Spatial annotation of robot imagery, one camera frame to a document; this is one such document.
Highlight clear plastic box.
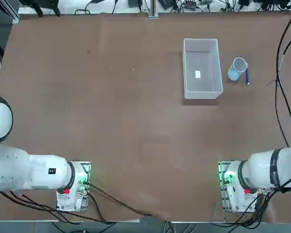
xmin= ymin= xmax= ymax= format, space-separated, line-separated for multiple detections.
xmin=182 ymin=38 xmax=224 ymax=100

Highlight black left base cable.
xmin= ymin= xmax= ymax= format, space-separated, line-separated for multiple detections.
xmin=86 ymin=183 xmax=155 ymax=217

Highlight black left arm cable bundle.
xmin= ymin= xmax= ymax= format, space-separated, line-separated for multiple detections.
xmin=0 ymin=190 xmax=117 ymax=224

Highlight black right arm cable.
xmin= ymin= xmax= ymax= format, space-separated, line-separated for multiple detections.
xmin=275 ymin=4 xmax=291 ymax=147

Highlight purple marker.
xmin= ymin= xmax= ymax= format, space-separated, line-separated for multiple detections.
xmin=244 ymin=63 xmax=251 ymax=85

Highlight blue pencil holder cup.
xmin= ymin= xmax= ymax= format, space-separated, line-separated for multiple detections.
xmin=227 ymin=57 xmax=248 ymax=82

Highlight black tripod legs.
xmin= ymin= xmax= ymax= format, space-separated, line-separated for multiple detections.
xmin=19 ymin=0 xmax=61 ymax=17

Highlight aluminium frame rail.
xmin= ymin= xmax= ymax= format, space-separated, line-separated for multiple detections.
xmin=0 ymin=0 xmax=20 ymax=24

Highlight black right base cable bundle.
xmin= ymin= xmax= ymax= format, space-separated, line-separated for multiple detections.
xmin=212 ymin=189 xmax=282 ymax=223

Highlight aluminium camera post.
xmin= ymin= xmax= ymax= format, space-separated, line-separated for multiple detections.
xmin=148 ymin=0 xmax=159 ymax=19

